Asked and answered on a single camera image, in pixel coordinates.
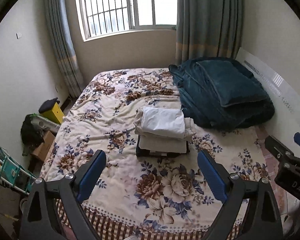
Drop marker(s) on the white headboard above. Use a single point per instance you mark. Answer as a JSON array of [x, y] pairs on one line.
[[286, 120]]

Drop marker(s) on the teal rack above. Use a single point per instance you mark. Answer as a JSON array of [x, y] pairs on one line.
[[13, 175]]

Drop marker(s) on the beige folded garment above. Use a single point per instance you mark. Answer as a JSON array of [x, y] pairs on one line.
[[189, 126]]

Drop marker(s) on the cream folded garment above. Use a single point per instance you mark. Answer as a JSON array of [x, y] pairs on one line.
[[162, 144]]

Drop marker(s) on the white t-shirt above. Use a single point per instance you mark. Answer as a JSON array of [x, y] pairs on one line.
[[163, 122]]

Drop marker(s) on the window with bars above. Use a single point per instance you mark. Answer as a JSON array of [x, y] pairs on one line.
[[98, 18]]

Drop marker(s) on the black cloth pile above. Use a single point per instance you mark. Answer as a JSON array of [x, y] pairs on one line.
[[30, 137]]

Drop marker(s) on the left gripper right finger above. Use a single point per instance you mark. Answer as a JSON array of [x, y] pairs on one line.
[[215, 175]]

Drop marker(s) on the left grey curtain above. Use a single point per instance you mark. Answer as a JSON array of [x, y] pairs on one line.
[[57, 23]]

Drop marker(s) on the cardboard box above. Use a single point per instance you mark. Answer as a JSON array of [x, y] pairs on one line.
[[42, 150]]

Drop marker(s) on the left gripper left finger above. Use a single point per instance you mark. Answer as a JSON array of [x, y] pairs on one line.
[[88, 174]]

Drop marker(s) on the black hat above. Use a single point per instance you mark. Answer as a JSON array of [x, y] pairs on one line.
[[48, 105]]

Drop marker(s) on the dark teal pillow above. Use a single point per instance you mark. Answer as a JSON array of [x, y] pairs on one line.
[[232, 85]]

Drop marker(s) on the floral bed cover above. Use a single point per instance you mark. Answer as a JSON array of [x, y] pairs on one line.
[[148, 197]]

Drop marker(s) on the right teal curtain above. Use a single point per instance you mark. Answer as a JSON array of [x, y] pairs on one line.
[[211, 28]]

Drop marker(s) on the dark teal blanket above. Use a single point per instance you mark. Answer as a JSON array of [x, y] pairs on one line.
[[200, 102]]

